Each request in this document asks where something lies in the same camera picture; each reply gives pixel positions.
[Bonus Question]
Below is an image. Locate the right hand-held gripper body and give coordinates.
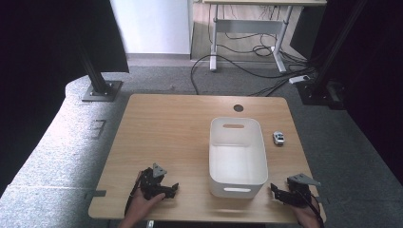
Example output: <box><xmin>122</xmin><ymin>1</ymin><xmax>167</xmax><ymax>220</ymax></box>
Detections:
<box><xmin>284</xmin><ymin>173</ymin><xmax>321</xmax><ymax>209</ymax></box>

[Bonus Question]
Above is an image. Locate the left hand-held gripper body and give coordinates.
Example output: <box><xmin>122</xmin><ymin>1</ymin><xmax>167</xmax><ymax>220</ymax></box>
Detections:
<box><xmin>139</xmin><ymin>162</ymin><xmax>168</xmax><ymax>200</ymax></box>

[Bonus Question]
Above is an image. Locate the white plastic bin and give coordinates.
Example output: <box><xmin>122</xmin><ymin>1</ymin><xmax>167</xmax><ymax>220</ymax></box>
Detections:
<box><xmin>208</xmin><ymin>117</ymin><xmax>269</xmax><ymax>200</ymax></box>

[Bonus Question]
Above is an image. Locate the white toy police car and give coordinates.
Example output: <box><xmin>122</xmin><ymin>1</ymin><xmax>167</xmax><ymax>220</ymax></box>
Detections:
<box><xmin>272</xmin><ymin>130</ymin><xmax>285</xmax><ymax>146</ymax></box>

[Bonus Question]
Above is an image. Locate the person's right hand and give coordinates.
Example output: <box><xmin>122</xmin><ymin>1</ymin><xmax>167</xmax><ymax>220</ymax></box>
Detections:
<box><xmin>290</xmin><ymin>194</ymin><xmax>326</xmax><ymax>228</ymax></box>

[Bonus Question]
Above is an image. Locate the person's left hand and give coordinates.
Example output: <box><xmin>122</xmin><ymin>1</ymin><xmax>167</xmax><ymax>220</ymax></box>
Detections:
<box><xmin>125</xmin><ymin>170</ymin><xmax>166</xmax><ymax>223</ymax></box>

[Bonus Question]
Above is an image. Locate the floor outlet cover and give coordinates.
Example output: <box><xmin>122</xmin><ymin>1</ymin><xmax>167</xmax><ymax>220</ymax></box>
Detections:
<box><xmin>89</xmin><ymin>119</ymin><xmax>106</xmax><ymax>140</ymax></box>

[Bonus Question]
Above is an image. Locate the black metal stand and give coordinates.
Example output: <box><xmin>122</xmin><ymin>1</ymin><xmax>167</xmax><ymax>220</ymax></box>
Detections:
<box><xmin>74</xmin><ymin>37</ymin><xmax>124</xmax><ymax>103</ymax></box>
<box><xmin>296</xmin><ymin>0</ymin><xmax>369</xmax><ymax>110</ymax></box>

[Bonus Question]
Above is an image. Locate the white power strip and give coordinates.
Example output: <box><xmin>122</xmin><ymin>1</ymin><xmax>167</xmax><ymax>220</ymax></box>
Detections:
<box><xmin>288</xmin><ymin>74</ymin><xmax>311</xmax><ymax>86</ymax></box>

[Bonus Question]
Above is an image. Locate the black curtain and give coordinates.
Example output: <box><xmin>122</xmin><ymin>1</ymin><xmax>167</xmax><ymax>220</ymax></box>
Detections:
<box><xmin>290</xmin><ymin>0</ymin><xmax>403</xmax><ymax>184</ymax></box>
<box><xmin>0</xmin><ymin>0</ymin><xmax>129</xmax><ymax>191</ymax></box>

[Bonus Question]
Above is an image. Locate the white panel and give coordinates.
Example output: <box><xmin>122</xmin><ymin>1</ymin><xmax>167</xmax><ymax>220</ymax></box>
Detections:
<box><xmin>109</xmin><ymin>0</ymin><xmax>194</xmax><ymax>55</ymax></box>

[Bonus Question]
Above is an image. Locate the right hand-held gripper cable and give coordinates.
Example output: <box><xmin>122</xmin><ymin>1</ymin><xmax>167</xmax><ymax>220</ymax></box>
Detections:
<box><xmin>298</xmin><ymin>189</ymin><xmax>326</xmax><ymax>224</ymax></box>

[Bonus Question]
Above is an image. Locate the hand-held gripper cable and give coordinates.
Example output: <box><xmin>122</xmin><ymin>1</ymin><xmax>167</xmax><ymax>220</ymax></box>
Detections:
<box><xmin>124</xmin><ymin>172</ymin><xmax>143</xmax><ymax>219</ymax></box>
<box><xmin>298</xmin><ymin>189</ymin><xmax>326</xmax><ymax>224</ymax></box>

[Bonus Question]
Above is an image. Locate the left hand-held gripper cable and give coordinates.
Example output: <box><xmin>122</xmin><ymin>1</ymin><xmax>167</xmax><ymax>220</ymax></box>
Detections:
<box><xmin>124</xmin><ymin>172</ymin><xmax>143</xmax><ymax>219</ymax></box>

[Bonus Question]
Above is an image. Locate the grey table bracket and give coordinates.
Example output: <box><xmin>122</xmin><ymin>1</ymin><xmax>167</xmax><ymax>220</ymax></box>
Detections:
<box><xmin>85</xmin><ymin>189</ymin><xmax>107</xmax><ymax>198</ymax></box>

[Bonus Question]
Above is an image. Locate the black floor cable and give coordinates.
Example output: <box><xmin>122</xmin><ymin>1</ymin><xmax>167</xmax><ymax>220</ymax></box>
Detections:
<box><xmin>189</xmin><ymin>53</ymin><xmax>317</xmax><ymax>96</ymax></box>
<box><xmin>248</xmin><ymin>67</ymin><xmax>317</xmax><ymax>98</ymax></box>

